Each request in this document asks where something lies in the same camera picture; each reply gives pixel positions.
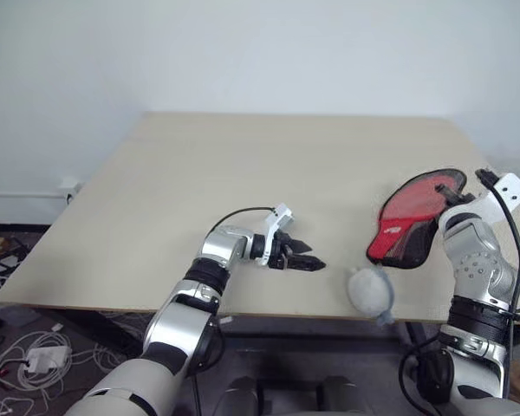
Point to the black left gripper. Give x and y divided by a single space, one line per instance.
279 253

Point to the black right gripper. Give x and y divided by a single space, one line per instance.
459 200

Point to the black mesh zipper pouch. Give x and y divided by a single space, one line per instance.
420 255

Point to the white ball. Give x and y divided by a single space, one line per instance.
366 290

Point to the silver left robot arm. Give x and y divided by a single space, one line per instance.
216 247

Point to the small white label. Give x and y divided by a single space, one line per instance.
226 321

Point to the dark grey rounded shape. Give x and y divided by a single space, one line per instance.
342 396
240 396

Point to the white power adapter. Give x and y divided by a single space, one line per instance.
47 359

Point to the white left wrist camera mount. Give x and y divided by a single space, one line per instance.
273 218

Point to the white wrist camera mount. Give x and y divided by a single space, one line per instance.
273 218
509 188

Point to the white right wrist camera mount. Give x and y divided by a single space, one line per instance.
509 188

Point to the black table frame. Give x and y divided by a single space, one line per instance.
95 331

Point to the white wall outlet box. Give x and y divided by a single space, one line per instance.
70 185

